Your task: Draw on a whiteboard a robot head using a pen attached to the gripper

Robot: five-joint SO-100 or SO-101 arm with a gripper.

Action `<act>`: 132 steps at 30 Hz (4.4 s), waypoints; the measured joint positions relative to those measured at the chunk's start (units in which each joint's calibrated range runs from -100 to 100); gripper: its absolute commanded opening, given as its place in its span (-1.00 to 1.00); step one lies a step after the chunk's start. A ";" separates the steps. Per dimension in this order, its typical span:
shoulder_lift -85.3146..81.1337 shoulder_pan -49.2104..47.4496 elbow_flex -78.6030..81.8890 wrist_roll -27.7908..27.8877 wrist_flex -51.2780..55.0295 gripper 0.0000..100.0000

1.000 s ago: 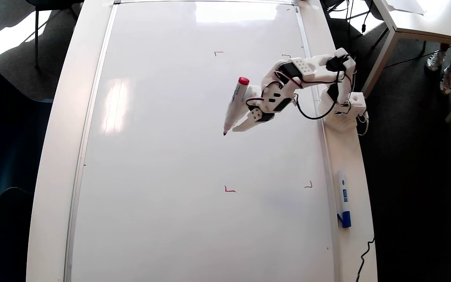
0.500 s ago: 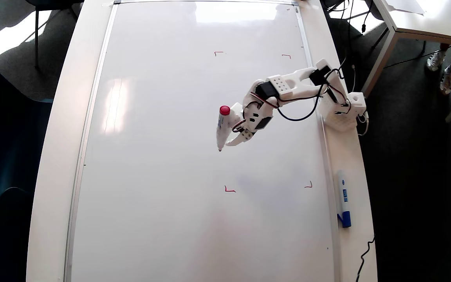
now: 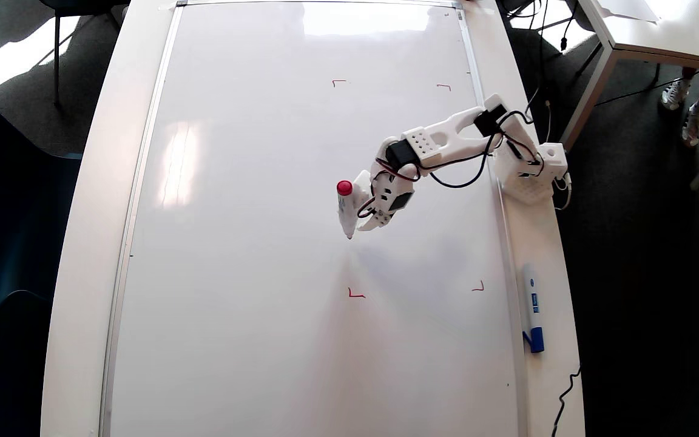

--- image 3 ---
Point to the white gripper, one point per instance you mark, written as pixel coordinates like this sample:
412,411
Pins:
372,220

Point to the red whiteboard marker pen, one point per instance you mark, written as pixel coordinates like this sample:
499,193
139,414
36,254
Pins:
345,203

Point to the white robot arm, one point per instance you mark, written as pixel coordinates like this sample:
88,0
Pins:
446,136

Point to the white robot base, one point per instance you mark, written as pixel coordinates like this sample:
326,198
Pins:
531,185

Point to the large whiteboard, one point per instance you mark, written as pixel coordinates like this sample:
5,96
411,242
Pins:
234,243

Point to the blue whiteboard marker pen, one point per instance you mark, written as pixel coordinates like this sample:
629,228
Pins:
533,303

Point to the white sneaker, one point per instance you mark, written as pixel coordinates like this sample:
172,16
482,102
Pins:
693,124
676,94

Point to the white side table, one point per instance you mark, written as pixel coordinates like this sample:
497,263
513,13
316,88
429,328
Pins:
659,36

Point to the person's bare leg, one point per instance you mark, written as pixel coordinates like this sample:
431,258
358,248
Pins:
692,74

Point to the dark blue chair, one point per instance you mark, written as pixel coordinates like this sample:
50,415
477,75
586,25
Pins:
10,212
10,364

